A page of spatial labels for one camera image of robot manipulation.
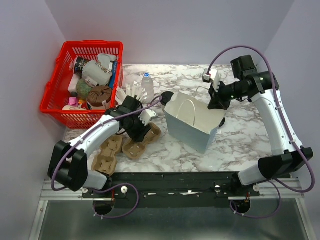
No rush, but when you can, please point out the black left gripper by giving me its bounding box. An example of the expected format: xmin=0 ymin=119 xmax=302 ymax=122
xmin=124 ymin=113 xmax=152 ymax=144

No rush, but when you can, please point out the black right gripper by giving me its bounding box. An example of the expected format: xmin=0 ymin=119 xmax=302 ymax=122
xmin=207 ymin=79 xmax=247 ymax=111

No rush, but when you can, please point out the light blue paper bag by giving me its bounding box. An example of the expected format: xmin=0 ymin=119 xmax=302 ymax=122
xmin=164 ymin=92 xmax=225 ymax=154

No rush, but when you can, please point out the white paper cup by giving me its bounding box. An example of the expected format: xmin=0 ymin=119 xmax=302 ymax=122
xmin=161 ymin=102 xmax=169 ymax=112

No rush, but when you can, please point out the black cup lid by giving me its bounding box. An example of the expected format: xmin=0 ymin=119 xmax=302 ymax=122
xmin=160 ymin=91 xmax=174 ymax=106

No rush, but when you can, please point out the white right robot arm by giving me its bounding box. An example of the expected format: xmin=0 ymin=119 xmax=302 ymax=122
xmin=207 ymin=55 xmax=314 ymax=196

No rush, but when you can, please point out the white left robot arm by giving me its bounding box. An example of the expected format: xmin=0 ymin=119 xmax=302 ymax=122
xmin=47 ymin=96 xmax=156 ymax=198

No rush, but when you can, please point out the brown cardboard cup carrier stack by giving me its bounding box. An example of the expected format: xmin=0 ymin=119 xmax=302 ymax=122
xmin=91 ymin=134 xmax=123 ymax=176

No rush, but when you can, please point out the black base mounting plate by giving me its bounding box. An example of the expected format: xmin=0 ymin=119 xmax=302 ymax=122
xmin=82 ymin=171 xmax=260 ymax=209

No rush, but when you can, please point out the clear water bottle blue cap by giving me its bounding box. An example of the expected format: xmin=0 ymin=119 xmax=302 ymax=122
xmin=141 ymin=72 xmax=155 ymax=101

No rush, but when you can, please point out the brown round chocolate cake box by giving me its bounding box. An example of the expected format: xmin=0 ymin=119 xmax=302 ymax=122
xmin=86 ymin=85 xmax=113 ymax=110

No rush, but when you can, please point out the green round sponge ball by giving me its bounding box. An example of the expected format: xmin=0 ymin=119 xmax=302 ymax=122
xmin=76 ymin=79 xmax=92 ymax=99

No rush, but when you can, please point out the white plastic pouch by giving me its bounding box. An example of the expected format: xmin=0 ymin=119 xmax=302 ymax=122
xmin=82 ymin=60 xmax=113 ymax=88

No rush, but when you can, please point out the red plastic shopping basket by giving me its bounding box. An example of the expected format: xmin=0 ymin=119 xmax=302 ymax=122
xmin=39 ymin=40 xmax=124 ymax=129

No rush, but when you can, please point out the dark printed can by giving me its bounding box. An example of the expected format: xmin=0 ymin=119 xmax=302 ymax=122
xmin=73 ymin=56 xmax=90 ymax=75

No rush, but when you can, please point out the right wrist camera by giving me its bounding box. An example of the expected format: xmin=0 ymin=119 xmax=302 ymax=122
xmin=202 ymin=69 xmax=220 ymax=92

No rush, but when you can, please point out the aluminium rail frame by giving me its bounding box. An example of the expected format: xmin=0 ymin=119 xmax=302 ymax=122
xmin=29 ymin=180 xmax=317 ymax=240

